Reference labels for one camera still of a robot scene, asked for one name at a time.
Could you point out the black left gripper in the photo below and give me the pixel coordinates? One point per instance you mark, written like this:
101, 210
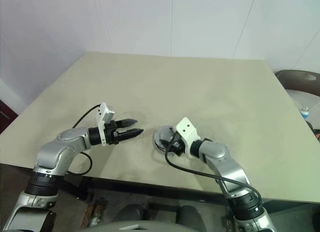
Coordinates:
112, 133

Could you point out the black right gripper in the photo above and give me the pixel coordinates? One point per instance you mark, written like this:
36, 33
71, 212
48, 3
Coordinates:
177, 146

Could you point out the grey round motor lid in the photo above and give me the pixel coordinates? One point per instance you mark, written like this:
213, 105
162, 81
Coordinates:
162, 136

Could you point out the grey motor housing copper coils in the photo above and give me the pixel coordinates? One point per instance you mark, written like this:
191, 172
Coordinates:
156, 145

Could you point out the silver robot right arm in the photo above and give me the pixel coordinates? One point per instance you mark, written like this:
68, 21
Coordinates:
217, 152

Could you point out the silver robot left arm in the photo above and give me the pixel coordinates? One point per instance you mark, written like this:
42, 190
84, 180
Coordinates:
50, 152

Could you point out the rusty brown floor object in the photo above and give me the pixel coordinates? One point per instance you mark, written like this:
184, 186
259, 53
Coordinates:
96, 212

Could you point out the grey robot torso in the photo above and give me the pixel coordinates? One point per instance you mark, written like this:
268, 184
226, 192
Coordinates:
150, 228

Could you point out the dark red cabinet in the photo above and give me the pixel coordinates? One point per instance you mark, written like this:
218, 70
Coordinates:
6, 117

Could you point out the dark chair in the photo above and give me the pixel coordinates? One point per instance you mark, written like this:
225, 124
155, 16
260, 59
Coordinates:
292, 82

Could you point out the bottle with blue cap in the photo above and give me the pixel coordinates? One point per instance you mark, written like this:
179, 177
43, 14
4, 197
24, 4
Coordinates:
305, 114

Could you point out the orange object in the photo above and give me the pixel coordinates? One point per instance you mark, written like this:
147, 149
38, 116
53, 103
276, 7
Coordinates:
318, 137

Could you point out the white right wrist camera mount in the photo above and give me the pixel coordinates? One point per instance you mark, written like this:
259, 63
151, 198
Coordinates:
186, 128

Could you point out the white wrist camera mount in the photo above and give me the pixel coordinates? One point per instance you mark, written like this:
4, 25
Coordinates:
186, 128
101, 122

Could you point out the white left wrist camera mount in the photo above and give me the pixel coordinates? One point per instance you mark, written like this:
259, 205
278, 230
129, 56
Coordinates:
101, 122

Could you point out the black table frame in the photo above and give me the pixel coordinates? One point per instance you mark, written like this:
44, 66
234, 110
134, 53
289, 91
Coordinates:
150, 189

